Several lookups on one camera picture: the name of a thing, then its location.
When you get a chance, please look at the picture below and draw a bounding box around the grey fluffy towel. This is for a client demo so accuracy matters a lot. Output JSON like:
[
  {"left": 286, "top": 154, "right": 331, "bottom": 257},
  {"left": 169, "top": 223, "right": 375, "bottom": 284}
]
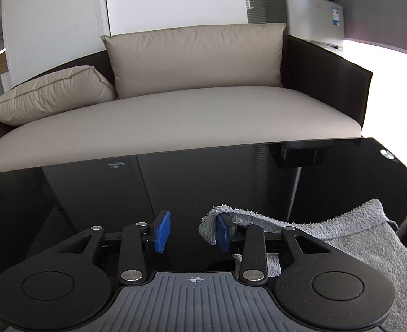
[{"left": 199, "top": 199, "right": 407, "bottom": 331}]

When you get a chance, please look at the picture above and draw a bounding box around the dark brown sofa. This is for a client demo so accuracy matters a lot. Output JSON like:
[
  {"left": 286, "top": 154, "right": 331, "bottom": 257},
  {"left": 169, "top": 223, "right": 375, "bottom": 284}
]
[{"left": 0, "top": 31, "right": 372, "bottom": 172}]

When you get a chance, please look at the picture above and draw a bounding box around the small beige side cushion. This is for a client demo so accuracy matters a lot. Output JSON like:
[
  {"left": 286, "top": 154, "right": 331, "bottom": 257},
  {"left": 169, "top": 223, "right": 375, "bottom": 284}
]
[{"left": 0, "top": 65, "right": 117, "bottom": 126}]

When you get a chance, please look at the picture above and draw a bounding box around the silver mini fridge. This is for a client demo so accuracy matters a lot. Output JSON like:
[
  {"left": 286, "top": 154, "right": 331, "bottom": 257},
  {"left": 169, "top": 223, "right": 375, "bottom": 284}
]
[{"left": 265, "top": 0, "right": 344, "bottom": 50}]

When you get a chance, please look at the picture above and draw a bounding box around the large beige back cushion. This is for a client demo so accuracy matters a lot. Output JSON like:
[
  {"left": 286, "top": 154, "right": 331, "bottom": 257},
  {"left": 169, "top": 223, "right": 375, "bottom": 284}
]
[{"left": 102, "top": 23, "right": 286, "bottom": 98}]

